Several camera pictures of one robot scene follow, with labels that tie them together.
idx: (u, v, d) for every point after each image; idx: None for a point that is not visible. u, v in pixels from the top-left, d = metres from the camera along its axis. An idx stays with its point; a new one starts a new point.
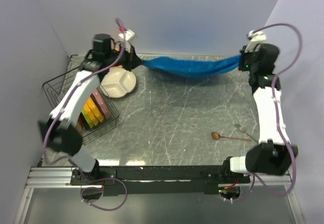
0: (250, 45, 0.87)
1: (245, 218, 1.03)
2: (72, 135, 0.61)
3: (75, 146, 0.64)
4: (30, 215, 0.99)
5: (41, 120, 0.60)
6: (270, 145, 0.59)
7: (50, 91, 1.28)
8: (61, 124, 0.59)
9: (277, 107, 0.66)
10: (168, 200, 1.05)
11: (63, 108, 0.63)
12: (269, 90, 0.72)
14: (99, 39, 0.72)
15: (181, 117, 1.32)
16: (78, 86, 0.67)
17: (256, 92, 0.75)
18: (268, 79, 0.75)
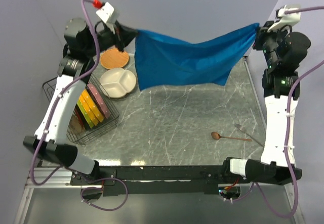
0: (278, 27, 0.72)
1: (245, 218, 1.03)
2: (61, 151, 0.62)
3: (67, 159, 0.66)
4: (30, 215, 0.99)
5: (27, 141, 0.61)
6: (274, 169, 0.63)
7: (50, 91, 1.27)
8: (47, 147, 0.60)
9: (288, 126, 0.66)
10: (167, 200, 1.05)
11: (46, 128, 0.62)
12: (284, 100, 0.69)
14: (71, 33, 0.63)
15: (181, 117, 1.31)
16: (59, 98, 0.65)
17: (269, 96, 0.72)
18: (285, 84, 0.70)
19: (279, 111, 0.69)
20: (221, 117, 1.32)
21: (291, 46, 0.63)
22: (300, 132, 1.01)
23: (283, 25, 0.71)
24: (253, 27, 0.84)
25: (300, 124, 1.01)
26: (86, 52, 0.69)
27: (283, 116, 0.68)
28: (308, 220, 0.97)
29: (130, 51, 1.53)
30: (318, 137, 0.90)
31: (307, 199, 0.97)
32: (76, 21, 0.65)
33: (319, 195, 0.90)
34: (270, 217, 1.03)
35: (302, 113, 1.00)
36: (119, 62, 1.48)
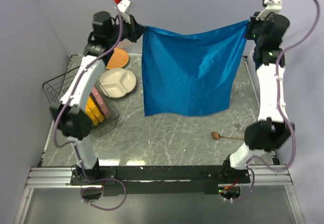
0: (263, 14, 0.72)
1: (245, 218, 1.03)
2: (82, 119, 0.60)
3: (85, 128, 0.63)
4: (30, 215, 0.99)
5: (51, 104, 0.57)
6: (270, 122, 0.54)
7: (50, 91, 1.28)
8: (71, 110, 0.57)
9: (279, 86, 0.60)
10: (167, 200, 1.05)
11: (72, 94, 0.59)
12: (272, 68, 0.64)
14: (99, 21, 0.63)
15: (181, 117, 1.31)
16: (84, 72, 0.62)
17: (259, 70, 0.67)
18: (273, 55, 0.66)
19: (269, 75, 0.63)
20: (221, 117, 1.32)
21: (274, 22, 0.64)
22: (299, 132, 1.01)
23: (267, 13, 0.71)
24: (243, 23, 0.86)
25: (300, 124, 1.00)
26: (110, 39, 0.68)
27: (273, 78, 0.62)
28: (308, 220, 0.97)
29: (130, 52, 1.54)
30: (316, 137, 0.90)
31: (308, 199, 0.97)
32: (102, 12, 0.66)
33: (318, 195, 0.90)
34: (270, 217, 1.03)
35: (299, 113, 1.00)
36: (119, 62, 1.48)
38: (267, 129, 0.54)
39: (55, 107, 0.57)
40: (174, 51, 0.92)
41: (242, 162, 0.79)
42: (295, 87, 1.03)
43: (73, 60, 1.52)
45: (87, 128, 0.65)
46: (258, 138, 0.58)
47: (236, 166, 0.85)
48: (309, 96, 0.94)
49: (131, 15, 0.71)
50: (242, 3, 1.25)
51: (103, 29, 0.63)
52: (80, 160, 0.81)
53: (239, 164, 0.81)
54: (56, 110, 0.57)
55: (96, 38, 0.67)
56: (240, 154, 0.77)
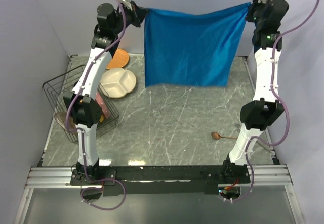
0: None
1: (245, 218, 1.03)
2: (93, 106, 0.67)
3: (95, 116, 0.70)
4: (30, 215, 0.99)
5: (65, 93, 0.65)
6: (263, 101, 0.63)
7: (50, 91, 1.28)
8: (83, 98, 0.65)
9: (273, 70, 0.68)
10: (167, 201, 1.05)
11: (83, 84, 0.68)
12: (269, 51, 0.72)
14: (104, 15, 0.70)
15: (181, 117, 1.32)
16: (93, 63, 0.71)
17: (258, 52, 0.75)
18: (271, 39, 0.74)
19: (265, 59, 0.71)
20: (221, 117, 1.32)
21: (273, 6, 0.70)
22: (300, 132, 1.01)
23: None
24: (246, 5, 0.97)
25: (300, 124, 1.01)
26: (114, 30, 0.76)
27: (269, 61, 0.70)
28: (308, 220, 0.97)
29: (130, 51, 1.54)
30: (317, 137, 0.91)
31: (308, 199, 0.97)
32: (105, 5, 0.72)
33: (319, 195, 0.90)
34: (270, 217, 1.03)
35: (301, 113, 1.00)
36: (119, 62, 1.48)
38: (260, 107, 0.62)
39: (69, 96, 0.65)
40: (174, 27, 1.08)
41: (242, 151, 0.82)
42: (297, 89, 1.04)
43: (73, 60, 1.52)
45: (97, 116, 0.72)
46: (253, 115, 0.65)
47: (237, 160, 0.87)
48: (311, 98, 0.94)
49: (132, 2, 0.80)
50: None
51: (107, 23, 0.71)
52: (84, 152, 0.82)
53: (238, 153, 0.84)
54: (70, 99, 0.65)
55: (102, 30, 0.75)
56: (239, 142, 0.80)
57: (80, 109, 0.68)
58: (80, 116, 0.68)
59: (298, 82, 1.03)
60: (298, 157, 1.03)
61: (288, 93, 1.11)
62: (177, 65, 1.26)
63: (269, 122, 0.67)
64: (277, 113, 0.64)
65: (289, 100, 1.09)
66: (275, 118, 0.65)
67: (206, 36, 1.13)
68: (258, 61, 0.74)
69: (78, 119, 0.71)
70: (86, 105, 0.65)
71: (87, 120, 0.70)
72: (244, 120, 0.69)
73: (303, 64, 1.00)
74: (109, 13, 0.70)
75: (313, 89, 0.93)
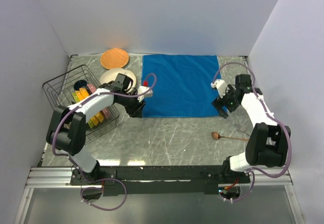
0: (221, 88, 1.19)
1: (245, 218, 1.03)
2: (79, 132, 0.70)
3: (76, 143, 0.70)
4: (30, 214, 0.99)
5: (58, 108, 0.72)
6: (266, 125, 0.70)
7: (50, 92, 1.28)
8: (73, 117, 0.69)
9: (262, 103, 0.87)
10: (167, 201, 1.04)
11: (81, 104, 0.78)
12: (251, 96, 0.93)
14: (123, 75, 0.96)
15: (181, 117, 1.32)
16: (96, 95, 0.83)
17: (244, 100, 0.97)
18: (249, 89, 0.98)
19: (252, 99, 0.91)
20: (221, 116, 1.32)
21: (240, 74, 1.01)
22: (300, 132, 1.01)
23: (223, 87, 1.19)
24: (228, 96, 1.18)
25: (300, 125, 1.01)
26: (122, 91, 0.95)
27: (256, 100, 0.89)
28: (308, 220, 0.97)
29: (130, 52, 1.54)
30: (317, 137, 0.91)
31: (308, 199, 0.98)
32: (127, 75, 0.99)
33: (318, 194, 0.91)
34: (271, 217, 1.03)
35: (301, 113, 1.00)
36: (119, 62, 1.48)
38: (265, 130, 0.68)
39: (60, 112, 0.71)
40: (169, 98, 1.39)
41: (243, 169, 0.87)
42: (296, 89, 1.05)
43: (73, 60, 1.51)
45: (77, 145, 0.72)
46: (261, 147, 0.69)
47: (235, 169, 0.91)
48: (310, 98, 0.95)
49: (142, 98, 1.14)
50: (242, 4, 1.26)
51: (123, 80, 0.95)
52: (77, 166, 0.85)
53: (240, 169, 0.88)
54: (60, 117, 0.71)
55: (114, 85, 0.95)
56: (242, 161, 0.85)
57: (63, 135, 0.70)
58: (60, 142, 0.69)
59: (298, 82, 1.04)
60: (297, 155, 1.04)
61: (287, 94, 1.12)
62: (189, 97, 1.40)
63: (280, 153, 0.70)
64: (284, 138, 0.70)
65: (289, 100, 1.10)
66: (283, 147, 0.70)
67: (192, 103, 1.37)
68: (246, 105, 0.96)
69: (58, 145, 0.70)
70: (73, 126, 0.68)
71: (65, 145, 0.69)
72: (254, 159, 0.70)
73: (303, 65, 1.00)
74: (126, 76, 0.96)
75: (312, 90, 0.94)
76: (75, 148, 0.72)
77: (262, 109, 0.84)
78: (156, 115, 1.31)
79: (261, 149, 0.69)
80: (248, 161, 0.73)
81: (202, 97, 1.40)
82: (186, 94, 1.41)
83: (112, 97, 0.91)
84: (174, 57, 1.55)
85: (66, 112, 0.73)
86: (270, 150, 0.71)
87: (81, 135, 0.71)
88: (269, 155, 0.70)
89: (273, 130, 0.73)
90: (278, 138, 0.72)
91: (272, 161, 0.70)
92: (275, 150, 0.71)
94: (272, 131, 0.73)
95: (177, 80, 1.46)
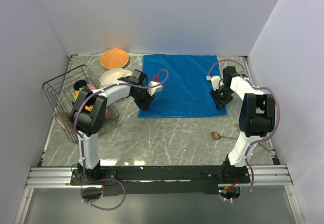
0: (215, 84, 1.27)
1: (245, 218, 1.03)
2: (101, 113, 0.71)
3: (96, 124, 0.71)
4: (30, 214, 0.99)
5: (82, 90, 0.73)
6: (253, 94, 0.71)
7: (50, 91, 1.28)
8: (97, 98, 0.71)
9: (249, 82, 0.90)
10: (167, 201, 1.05)
11: (103, 89, 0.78)
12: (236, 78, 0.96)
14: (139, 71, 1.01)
15: (181, 117, 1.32)
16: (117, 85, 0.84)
17: (232, 84, 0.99)
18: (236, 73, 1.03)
19: (238, 81, 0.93)
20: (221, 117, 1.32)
21: (226, 68, 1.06)
22: (300, 132, 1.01)
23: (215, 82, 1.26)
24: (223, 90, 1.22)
25: (300, 125, 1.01)
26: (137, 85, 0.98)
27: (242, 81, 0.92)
28: (308, 220, 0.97)
29: (130, 52, 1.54)
30: (317, 137, 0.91)
31: (308, 199, 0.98)
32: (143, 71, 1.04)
33: (318, 194, 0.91)
34: (271, 217, 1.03)
35: (301, 113, 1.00)
36: (119, 62, 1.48)
38: (253, 97, 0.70)
39: (85, 93, 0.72)
40: (168, 100, 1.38)
41: (241, 155, 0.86)
42: (296, 89, 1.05)
43: (73, 60, 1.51)
45: (97, 127, 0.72)
46: (251, 114, 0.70)
47: (236, 162, 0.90)
48: (310, 98, 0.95)
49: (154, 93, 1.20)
50: (242, 3, 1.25)
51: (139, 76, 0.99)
52: (83, 158, 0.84)
53: (239, 157, 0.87)
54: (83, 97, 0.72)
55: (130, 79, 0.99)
56: (238, 147, 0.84)
57: (85, 114, 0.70)
58: (81, 120, 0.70)
59: (297, 82, 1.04)
60: (297, 155, 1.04)
61: (287, 94, 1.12)
62: (188, 98, 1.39)
63: (269, 118, 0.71)
64: (271, 103, 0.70)
65: (289, 100, 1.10)
66: (272, 111, 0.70)
67: (191, 103, 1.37)
68: (234, 87, 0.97)
69: (79, 124, 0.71)
70: (96, 106, 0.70)
71: (85, 125, 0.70)
72: (246, 127, 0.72)
73: (303, 64, 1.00)
74: (142, 73, 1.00)
75: (312, 90, 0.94)
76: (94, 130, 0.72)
77: (250, 85, 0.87)
78: (155, 115, 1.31)
79: (251, 114, 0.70)
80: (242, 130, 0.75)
81: (203, 97, 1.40)
82: (185, 95, 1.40)
83: (128, 89, 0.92)
84: (174, 57, 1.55)
85: (90, 94, 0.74)
86: (260, 117, 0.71)
87: (102, 117, 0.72)
88: (259, 121, 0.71)
89: (260, 100, 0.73)
90: (265, 105, 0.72)
91: (264, 127, 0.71)
92: (265, 115, 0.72)
94: (259, 101, 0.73)
95: (177, 80, 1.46)
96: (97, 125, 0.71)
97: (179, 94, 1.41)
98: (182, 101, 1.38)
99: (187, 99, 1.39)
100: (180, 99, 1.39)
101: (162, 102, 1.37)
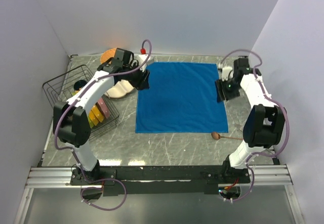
0: (225, 74, 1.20)
1: (246, 218, 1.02)
2: (82, 124, 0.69)
3: (82, 134, 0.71)
4: (29, 215, 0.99)
5: (57, 104, 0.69)
6: (263, 107, 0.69)
7: (50, 92, 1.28)
8: (75, 110, 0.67)
9: (261, 85, 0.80)
10: (167, 200, 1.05)
11: (79, 97, 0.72)
12: (251, 75, 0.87)
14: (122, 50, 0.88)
15: (178, 131, 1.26)
16: (95, 82, 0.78)
17: (242, 81, 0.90)
18: (249, 69, 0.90)
19: (251, 81, 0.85)
20: (222, 131, 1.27)
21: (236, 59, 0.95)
22: (300, 132, 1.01)
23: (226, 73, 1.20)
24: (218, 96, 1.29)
25: (300, 124, 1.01)
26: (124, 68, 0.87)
27: (254, 81, 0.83)
28: (308, 220, 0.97)
29: None
30: (316, 137, 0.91)
31: (307, 199, 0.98)
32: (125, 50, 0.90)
33: (318, 194, 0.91)
34: (271, 217, 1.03)
35: (301, 113, 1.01)
36: None
38: (262, 111, 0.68)
39: (60, 106, 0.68)
40: (166, 115, 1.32)
41: (242, 161, 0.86)
42: (296, 89, 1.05)
43: (73, 60, 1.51)
45: (83, 136, 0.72)
46: (258, 128, 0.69)
47: (236, 165, 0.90)
48: (311, 99, 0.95)
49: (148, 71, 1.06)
50: (242, 3, 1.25)
51: (122, 55, 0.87)
52: (79, 163, 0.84)
53: (239, 163, 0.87)
54: (60, 109, 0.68)
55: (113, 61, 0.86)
56: (240, 151, 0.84)
57: (67, 127, 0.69)
58: (65, 134, 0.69)
59: (297, 82, 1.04)
60: (298, 155, 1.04)
61: (287, 93, 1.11)
62: (187, 113, 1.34)
63: (275, 132, 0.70)
64: (280, 118, 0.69)
65: (289, 100, 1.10)
66: (279, 127, 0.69)
67: (189, 119, 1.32)
68: (244, 86, 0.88)
69: (64, 138, 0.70)
70: (74, 120, 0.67)
71: (71, 138, 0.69)
72: (251, 139, 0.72)
73: (303, 64, 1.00)
74: (126, 52, 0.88)
75: (312, 90, 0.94)
76: (81, 139, 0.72)
77: (261, 92, 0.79)
78: (152, 129, 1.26)
79: (257, 129, 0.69)
80: (245, 138, 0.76)
81: (202, 111, 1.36)
82: (186, 109, 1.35)
83: (112, 80, 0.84)
84: (172, 65, 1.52)
85: (67, 105, 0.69)
86: (266, 129, 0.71)
87: (85, 127, 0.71)
88: (265, 134, 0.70)
89: (270, 111, 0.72)
90: (274, 118, 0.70)
91: (269, 140, 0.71)
92: (271, 129, 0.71)
94: (269, 113, 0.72)
95: (174, 90, 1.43)
96: (82, 134, 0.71)
97: (179, 107, 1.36)
98: (180, 116, 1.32)
99: (186, 115, 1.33)
100: (179, 113, 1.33)
101: (160, 117, 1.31)
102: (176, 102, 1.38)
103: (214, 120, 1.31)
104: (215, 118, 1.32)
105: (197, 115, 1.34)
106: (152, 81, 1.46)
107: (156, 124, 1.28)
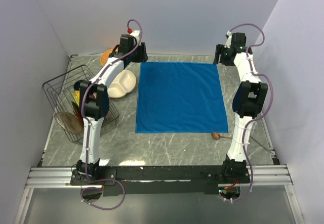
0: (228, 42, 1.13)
1: (245, 218, 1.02)
2: (105, 98, 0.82)
3: (105, 107, 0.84)
4: (29, 215, 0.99)
5: (82, 83, 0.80)
6: (248, 83, 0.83)
7: (50, 91, 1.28)
8: (98, 87, 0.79)
9: (250, 63, 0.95)
10: (167, 200, 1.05)
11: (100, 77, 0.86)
12: (243, 54, 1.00)
14: (125, 36, 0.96)
15: (178, 131, 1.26)
16: (110, 65, 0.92)
17: (235, 57, 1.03)
18: (242, 48, 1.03)
19: (242, 58, 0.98)
20: (222, 131, 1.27)
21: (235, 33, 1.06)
22: (300, 131, 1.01)
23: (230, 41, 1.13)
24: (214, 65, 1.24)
25: (300, 123, 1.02)
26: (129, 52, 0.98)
27: (245, 59, 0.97)
28: (308, 219, 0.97)
29: None
30: (316, 136, 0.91)
31: (308, 198, 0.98)
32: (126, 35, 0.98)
33: (318, 194, 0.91)
34: (271, 217, 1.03)
35: (301, 113, 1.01)
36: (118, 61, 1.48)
38: (247, 87, 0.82)
39: (85, 85, 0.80)
40: (166, 114, 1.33)
41: (239, 144, 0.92)
42: (295, 89, 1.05)
43: (73, 60, 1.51)
45: (105, 111, 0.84)
46: (243, 99, 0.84)
47: (236, 154, 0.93)
48: (311, 98, 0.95)
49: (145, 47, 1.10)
50: (242, 3, 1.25)
51: (126, 41, 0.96)
52: (87, 148, 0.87)
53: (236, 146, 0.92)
54: (85, 87, 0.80)
55: (120, 49, 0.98)
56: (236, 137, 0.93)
57: (91, 102, 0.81)
58: (90, 107, 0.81)
59: (297, 82, 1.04)
60: (298, 155, 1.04)
61: (287, 93, 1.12)
62: (187, 113, 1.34)
63: (258, 103, 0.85)
64: (262, 92, 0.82)
65: (289, 100, 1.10)
66: (261, 99, 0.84)
67: (189, 118, 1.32)
68: (237, 62, 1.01)
69: (87, 112, 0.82)
70: (98, 95, 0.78)
71: (95, 112, 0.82)
72: (238, 108, 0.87)
73: (302, 64, 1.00)
74: (129, 38, 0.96)
75: (311, 90, 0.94)
76: (104, 113, 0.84)
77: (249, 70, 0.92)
78: (152, 129, 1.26)
79: (243, 100, 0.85)
80: (234, 107, 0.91)
81: (202, 111, 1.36)
82: (186, 109, 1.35)
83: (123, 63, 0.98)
84: (172, 65, 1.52)
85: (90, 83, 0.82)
86: (250, 101, 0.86)
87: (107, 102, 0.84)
88: (248, 104, 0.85)
89: (254, 87, 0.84)
90: (258, 92, 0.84)
91: (252, 109, 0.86)
92: (255, 101, 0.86)
94: (254, 87, 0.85)
95: (175, 90, 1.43)
96: (104, 109, 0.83)
97: (179, 107, 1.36)
98: (180, 116, 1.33)
99: (186, 115, 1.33)
100: (179, 113, 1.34)
101: (160, 116, 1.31)
102: (176, 102, 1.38)
103: (214, 120, 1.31)
104: (215, 118, 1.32)
105: (196, 115, 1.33)
106: (152, 80, 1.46)
107: (156, 124, 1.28)
